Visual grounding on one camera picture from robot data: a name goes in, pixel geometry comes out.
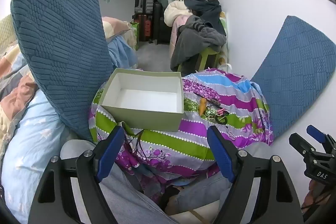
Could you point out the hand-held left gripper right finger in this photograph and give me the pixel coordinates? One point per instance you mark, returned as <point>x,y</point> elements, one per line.
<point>223,157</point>

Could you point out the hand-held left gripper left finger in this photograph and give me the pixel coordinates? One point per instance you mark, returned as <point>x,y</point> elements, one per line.
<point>110,151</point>

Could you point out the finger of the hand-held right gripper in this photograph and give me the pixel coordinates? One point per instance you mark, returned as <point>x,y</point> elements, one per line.
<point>316,134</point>
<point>299,143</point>

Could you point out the pink hair clip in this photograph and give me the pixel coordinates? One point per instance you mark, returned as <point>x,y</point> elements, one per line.
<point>222,111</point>

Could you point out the green jewelry piece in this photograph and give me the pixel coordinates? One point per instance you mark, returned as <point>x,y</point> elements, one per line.
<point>210,111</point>

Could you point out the green cardboard box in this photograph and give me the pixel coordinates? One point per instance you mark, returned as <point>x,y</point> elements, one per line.
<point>141,114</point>

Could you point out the orange hair clip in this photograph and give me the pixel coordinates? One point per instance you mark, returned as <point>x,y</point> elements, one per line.
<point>202,106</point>

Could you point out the person's right leg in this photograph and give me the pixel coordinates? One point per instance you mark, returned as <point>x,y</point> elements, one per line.
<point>199,187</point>

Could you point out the striped floral blanket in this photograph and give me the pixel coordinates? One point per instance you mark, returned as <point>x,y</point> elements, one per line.
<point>170,142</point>

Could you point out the small blue quilted cushion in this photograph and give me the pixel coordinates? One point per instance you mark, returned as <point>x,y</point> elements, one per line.
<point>294,77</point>

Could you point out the light blue pillow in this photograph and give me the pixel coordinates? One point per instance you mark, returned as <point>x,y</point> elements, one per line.
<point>29,140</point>

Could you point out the light blue bedsheet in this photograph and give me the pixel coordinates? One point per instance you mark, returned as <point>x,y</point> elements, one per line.
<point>122,52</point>

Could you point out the green chair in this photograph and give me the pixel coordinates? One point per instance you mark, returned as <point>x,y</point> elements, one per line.
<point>207,56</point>

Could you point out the green shopping bag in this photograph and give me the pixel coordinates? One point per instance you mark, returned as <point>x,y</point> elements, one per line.
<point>135,35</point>

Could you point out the large blue quilted cushion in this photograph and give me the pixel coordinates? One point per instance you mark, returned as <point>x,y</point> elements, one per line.
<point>57,43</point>

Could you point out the grey hoodie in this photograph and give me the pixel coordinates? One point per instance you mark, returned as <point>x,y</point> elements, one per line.
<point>194,37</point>

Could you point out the pink pillow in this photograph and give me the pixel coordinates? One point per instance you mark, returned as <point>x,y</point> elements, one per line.
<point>115,26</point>

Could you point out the cartoon print quilt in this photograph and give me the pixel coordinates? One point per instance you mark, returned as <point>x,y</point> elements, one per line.
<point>224,29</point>

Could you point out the red suitcase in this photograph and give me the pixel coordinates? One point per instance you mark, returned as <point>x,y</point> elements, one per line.
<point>145,28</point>

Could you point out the black suitcase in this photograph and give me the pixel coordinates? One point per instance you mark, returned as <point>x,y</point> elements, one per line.
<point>161,27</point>

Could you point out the cream textured pillow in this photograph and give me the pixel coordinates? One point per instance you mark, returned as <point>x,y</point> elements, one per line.
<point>8,32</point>

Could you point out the pile of clothes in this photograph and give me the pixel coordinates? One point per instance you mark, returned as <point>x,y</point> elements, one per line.
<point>194,1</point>

